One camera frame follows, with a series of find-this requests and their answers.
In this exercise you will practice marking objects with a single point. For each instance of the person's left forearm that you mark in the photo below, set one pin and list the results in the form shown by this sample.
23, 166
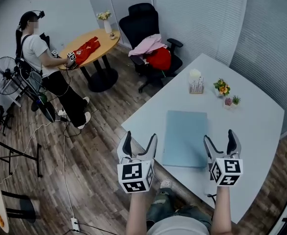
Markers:
137, 214

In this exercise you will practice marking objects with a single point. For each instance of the black office chair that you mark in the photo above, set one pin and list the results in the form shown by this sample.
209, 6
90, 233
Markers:
138, 26

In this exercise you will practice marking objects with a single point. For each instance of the red garment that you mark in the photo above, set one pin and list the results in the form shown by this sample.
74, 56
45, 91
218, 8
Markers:
85, 50

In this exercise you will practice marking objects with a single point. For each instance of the white power strip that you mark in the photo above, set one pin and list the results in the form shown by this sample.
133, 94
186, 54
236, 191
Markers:
75, 224

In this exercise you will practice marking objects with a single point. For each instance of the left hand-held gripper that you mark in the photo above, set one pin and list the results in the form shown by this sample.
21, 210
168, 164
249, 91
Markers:
133, 172

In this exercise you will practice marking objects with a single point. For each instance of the white vase with flowers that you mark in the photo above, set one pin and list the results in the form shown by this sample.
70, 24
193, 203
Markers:
105, 21

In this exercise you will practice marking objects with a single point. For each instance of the light blue object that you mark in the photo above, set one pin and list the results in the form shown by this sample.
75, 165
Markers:
185, 138

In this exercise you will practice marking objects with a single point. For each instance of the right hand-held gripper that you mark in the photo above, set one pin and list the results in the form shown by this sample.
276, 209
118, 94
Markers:
227, 171

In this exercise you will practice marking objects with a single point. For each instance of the small green succulent pot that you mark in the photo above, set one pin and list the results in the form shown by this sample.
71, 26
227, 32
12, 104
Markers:
236, 100

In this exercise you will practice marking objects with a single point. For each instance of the white floral tissue box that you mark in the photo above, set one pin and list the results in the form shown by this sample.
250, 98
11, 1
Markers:
196, 82

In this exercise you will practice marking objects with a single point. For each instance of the person's jeans legs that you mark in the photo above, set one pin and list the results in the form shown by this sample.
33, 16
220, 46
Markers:
172, 208

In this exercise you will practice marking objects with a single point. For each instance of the round wooden table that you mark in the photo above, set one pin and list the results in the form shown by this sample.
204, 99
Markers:
101, 45

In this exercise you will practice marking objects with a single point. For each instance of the small pink succulent pot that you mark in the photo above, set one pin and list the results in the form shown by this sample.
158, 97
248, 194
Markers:
228, 103

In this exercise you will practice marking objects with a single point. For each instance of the pink garment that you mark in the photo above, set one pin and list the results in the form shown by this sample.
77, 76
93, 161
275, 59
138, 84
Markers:
149, 45

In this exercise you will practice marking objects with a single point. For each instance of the red bag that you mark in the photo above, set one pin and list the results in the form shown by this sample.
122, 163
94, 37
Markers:
160, 59

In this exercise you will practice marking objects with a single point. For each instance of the person's shoe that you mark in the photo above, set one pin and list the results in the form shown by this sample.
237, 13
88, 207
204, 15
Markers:
166, 183

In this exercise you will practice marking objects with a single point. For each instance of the black standing fan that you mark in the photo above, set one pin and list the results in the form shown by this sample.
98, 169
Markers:
2, 76

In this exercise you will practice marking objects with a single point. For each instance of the tiny potted plant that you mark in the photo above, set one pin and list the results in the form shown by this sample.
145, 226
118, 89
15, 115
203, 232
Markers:
112, 35

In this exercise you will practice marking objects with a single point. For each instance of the potted orange flowers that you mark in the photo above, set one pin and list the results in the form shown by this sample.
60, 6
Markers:
222, 87

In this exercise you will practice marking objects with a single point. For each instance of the person's grey shirt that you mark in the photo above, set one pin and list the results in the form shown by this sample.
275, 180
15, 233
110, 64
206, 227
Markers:
177, 226

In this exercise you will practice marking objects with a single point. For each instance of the person's right forearm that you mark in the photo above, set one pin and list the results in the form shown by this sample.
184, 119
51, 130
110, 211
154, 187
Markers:
222, 209

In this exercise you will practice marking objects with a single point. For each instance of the black folding table frame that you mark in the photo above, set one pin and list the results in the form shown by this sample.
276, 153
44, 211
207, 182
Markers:
13, 153

